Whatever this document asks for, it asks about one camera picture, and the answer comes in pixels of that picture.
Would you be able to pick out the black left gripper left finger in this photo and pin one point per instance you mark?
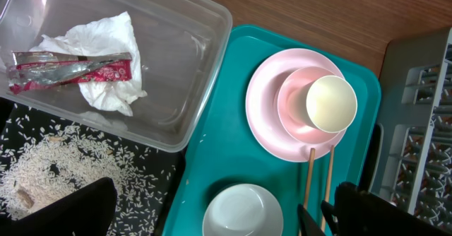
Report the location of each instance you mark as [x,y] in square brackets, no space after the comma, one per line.
[88,211]

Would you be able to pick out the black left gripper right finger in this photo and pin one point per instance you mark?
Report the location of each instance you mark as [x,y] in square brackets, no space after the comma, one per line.
[358,212]

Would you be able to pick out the white rice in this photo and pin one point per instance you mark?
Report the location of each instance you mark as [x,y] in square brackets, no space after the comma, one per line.
[63,158]

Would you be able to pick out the grey bowl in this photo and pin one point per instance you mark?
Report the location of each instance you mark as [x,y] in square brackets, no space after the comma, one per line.
[243,210]

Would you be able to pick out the red foil wrapper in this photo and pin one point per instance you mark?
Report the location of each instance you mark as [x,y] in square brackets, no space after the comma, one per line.
[43,70]

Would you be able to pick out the white napkin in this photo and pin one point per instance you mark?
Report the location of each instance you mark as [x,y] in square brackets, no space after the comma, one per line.
[106,36]

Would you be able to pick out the clear plastic waste bin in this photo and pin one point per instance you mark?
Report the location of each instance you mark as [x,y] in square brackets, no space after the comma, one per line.
[181,44]

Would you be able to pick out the right wooden chopstick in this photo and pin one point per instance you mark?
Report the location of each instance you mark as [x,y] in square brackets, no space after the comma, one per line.
[328,185]

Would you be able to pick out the wooden chopstick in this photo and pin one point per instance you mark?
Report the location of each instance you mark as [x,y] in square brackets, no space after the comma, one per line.
[328,185]
[309,176]

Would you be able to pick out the grey dish rack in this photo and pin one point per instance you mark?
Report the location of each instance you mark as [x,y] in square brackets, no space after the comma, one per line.
[413,167]

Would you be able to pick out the left wooden chopstick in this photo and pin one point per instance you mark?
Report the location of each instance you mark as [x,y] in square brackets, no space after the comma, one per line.
[309,176]

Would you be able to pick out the black tray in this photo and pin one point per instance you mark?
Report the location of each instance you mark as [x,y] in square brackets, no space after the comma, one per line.
[148,172]

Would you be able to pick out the cream cup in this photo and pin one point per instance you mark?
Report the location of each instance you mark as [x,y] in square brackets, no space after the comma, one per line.
[331,104]

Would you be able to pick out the small pink bowl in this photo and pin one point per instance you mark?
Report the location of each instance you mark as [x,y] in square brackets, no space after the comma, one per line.
[291,104]

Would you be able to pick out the teal serving tray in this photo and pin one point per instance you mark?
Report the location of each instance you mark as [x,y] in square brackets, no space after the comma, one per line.
[223,151]

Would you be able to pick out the large pink plate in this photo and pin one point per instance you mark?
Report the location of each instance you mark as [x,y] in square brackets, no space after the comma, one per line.
[261,109]

